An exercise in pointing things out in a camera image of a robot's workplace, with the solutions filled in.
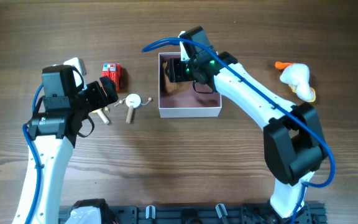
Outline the brown plush bear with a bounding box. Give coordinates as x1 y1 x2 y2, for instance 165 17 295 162
162 62 190 95

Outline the red toy fire truck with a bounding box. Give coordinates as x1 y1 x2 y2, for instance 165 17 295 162
102 63 122 91

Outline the white wooden rattle drum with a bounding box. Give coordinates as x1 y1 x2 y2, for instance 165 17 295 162
114 93 153 124

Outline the yellow wooden rattle drum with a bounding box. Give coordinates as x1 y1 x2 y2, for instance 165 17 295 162
92 106 110 124

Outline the white box pink interior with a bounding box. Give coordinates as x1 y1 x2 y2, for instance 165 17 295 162
158 52 222 118

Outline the white plush duck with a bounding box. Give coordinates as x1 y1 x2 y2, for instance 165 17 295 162
275 62 316 103

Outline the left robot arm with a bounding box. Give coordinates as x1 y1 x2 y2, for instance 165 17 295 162
13 65 118 223

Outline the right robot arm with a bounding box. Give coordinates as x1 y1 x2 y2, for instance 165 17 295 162
162 26 335 222

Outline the right blue cable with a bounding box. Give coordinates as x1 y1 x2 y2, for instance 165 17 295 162
141 37 336 224

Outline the blue cable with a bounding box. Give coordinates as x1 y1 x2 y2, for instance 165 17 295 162
141 37 336 224
22 83 45 224

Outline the left blue cable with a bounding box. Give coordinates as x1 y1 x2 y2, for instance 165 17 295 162
22 83 45 224

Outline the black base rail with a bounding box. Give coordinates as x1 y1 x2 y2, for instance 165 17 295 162
58 203 328 224

